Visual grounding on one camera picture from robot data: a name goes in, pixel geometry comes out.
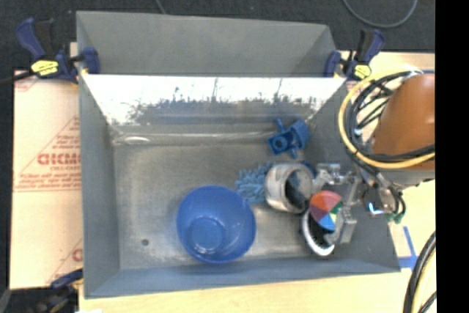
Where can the blue plastic bowl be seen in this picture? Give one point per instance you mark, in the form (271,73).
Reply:
(216,225)

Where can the grey metal bin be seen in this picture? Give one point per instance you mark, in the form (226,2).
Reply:
(146,194)

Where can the brown cardboard board red print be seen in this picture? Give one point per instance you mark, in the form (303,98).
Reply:
(44,176)

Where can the blue fluffy cloth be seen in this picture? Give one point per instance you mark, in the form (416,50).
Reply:
(253,183)

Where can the silver metal cup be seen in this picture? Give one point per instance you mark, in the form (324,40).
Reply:
(280,187)

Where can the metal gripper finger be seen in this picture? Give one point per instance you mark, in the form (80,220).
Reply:
(346,231)
(331,175)

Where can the blue plastic toy piece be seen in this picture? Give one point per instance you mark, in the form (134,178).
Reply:
(287,139)

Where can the multicoloured ball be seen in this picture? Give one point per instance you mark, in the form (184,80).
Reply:
(325,209)

